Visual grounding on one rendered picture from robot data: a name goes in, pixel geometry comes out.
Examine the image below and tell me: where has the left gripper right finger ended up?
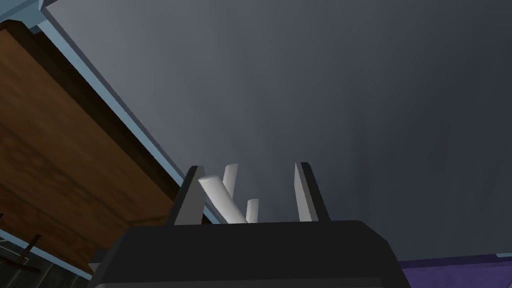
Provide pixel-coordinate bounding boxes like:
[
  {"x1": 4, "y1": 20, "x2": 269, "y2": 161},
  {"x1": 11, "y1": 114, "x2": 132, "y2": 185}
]
[{"x1": 294, "y1": 161, "x2": 332, "y2": 223}]

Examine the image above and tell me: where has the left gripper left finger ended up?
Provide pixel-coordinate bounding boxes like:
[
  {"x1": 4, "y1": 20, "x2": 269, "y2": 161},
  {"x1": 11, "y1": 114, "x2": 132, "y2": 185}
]
[{"x1": 174, "y1": 165, "x2": 207, "y2": 226}]

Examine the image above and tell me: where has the white bar door handle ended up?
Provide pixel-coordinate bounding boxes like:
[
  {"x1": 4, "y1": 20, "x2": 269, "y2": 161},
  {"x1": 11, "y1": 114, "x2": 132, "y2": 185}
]
[{"x1": 197, "y1": 163, "x2": 260, "y2": 225}]

